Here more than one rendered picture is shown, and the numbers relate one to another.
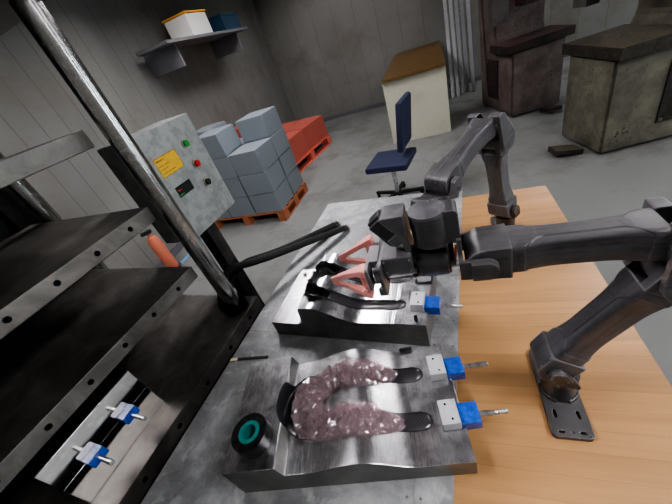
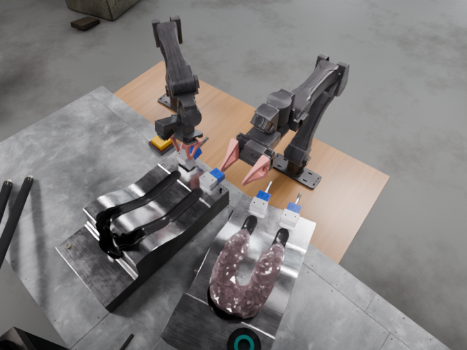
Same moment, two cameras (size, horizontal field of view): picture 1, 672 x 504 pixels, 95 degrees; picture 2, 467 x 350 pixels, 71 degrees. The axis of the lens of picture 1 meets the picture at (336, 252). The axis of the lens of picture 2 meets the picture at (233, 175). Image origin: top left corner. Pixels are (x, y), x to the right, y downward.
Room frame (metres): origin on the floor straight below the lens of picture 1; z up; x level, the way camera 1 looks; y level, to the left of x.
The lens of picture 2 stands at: (0.38, 0.44, 1.80)
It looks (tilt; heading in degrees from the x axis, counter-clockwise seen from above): 54 degrees down; 282
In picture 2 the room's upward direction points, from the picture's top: straight up
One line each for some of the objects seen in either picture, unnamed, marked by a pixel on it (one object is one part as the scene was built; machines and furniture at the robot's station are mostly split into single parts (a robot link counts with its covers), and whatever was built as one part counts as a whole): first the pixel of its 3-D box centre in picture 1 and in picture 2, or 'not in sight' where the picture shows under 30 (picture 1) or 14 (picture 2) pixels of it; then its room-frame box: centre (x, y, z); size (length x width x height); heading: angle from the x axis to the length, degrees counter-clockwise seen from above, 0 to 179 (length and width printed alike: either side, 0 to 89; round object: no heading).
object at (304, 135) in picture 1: (283, 138); not in sight; (5.36, 0.16, 0.43); 1.53 x 1.16 x 0.85; 155
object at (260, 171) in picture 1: (243, 171); not in sight; (3.86, 0.71, 0.54); 1.10 x 0.73 x 1.09; 62
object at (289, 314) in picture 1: (351, 293); (146, 218); (0.76, 0.00, 0.87); 0.50 x 0.26 x 0.14; 60
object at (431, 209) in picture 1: (452, 237); (285, 110); (0.38, -0.18, 1.24); 0.12 x 0.09 x 0.12; 65
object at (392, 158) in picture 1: (392, 155); not in sight; (2.82, -0.82, 0.46); 0.54 x 0.52 x 0.93; 74
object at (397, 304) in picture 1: (351, 284); (149, 209); (0.74, -0.01, 0.92); 0.35 x 0.16 x 0.09; 60
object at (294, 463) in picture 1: (345, 408); (247, 275); (0.41, 0.11, 0.86); 0.50 x 0.26 x 0.11; 77
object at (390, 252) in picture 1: (390, 238); (262, 130); (0.43, -0.09, 1.25); 0.07 x 0.06 x 0.11; 155
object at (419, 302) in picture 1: (436, 305); (218, 174); (0.57, -0.20, 0.89); 0.13 x 0.05 x 0.05; 60
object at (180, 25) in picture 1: (189, 27); not in sight; (5.03, 0.73, 2.11); 0.45 x 0.38 x 0.25; 155
